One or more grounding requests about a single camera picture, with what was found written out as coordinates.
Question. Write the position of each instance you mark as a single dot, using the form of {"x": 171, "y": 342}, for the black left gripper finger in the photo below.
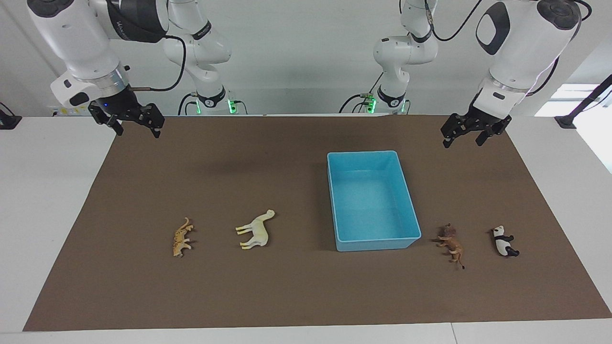
{"x": 446, "y": 141}
{"x": 481, "y": 138}

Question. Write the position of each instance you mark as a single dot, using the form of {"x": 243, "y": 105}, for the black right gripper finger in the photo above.
{"x": 117, "y": 128}
{"x": 157, "y": 132}

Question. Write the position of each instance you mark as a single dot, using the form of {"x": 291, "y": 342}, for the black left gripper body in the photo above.
{"x": 473, "y": 122}

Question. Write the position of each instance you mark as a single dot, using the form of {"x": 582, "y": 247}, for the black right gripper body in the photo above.
{"x": 125, "y": 110}

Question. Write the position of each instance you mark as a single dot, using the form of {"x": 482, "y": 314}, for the brown lion toy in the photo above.
{"x": 452, "y": 243}

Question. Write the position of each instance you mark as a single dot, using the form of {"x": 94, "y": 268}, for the black and white panda toy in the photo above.
{"x": 502, "y": 243}

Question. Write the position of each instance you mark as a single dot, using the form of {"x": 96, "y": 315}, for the orange spotted tiger toy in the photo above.
{"x": 181, "y": 238}

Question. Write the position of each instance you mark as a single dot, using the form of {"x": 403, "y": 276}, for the cream horse toy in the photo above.
{"x": 257, "y": 231}

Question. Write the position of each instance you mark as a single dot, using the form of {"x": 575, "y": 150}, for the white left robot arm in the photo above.
{"x": 516, "y": 43}

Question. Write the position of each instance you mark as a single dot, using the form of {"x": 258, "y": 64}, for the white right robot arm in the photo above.
{"x": 76, "y": 43}

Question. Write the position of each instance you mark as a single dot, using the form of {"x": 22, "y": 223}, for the light blue storage box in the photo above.
{"x": 373, "y": 200}

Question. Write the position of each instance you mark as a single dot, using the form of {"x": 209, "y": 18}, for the black clamp stand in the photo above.
{"x": 581, "y": 105}

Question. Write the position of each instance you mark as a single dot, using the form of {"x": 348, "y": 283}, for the brown table mat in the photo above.
{"x": 267, "y": 286}

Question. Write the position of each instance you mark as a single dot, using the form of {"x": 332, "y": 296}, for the white wall socket box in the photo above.
{"x": 71, "y": 111}

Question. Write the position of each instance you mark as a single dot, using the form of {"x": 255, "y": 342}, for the small black clamp mount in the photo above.
{"x": 8, "y": 120}

